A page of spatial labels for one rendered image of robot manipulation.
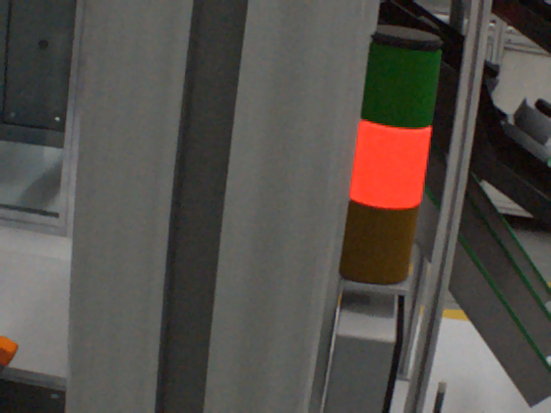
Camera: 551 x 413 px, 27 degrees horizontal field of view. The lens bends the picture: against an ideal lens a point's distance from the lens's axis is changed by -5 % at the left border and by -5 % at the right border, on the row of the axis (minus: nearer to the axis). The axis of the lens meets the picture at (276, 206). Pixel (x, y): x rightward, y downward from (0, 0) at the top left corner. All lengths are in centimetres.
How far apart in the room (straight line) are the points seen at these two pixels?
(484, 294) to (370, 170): 50
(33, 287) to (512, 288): 73
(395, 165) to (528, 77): 437
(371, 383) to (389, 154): 14
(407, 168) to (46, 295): 104
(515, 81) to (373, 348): 439
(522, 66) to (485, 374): 353
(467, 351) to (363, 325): 96
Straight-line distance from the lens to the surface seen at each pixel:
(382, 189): 72
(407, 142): 71
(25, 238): 192
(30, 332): 158
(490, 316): 121
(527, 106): 135
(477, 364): 165
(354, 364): 72
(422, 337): 119
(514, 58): 506
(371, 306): 76
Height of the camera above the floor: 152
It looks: 18 degrees down
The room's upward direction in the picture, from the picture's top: 7 degrees clockwise
